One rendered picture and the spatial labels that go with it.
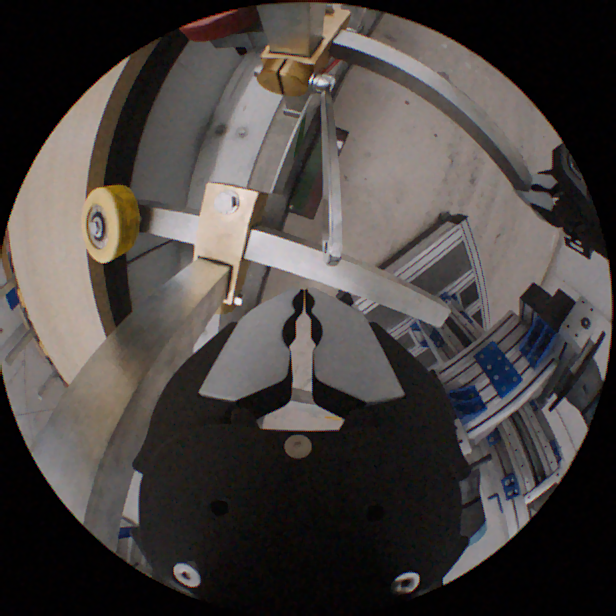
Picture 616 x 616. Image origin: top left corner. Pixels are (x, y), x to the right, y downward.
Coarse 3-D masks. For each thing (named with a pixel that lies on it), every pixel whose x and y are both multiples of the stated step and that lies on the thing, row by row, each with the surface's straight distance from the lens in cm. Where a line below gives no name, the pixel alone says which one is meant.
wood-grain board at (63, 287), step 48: (144, 48) 32; (96, 96) 32; (48, 144) 46; (96, 144) 28; (48, 192) 41; (48, 240) 43; (48, 288) 53; (96, 288) 31; (48, 336) 85; (96, 336) 39
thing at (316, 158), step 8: (320, 136) 35; (320, 144) 35; (320, 152) 34; (312, 160) 34; (320, 160) 34; (312, 168) 34; (304, 176) 34; (312, 176) 34; (304, 184) 33; (304, 192) 33; (296, 200) 33; (304, 200) 33; (296, 208) 33
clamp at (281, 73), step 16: (336, 16) 28; (336, 32) 26; (320, 48) 23; (272, 64) 22; (288, 64) 21; (304, 64) 22; (320, 64) 24; (272, 80) 22; (288, 80) 21; (304, 80) 21
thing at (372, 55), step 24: (336, 48) 26; (360, 48) 25; (384, 48) 27; (384, 72) 27; (408, 72) 25; (432, 72) 28; (432, 96) 27; (456, 96) 28; (456, 120) 29; (480, 120) 29; (480, 144) 31; (504, 144) 32; (504, 168) 34; (528, 192) 36
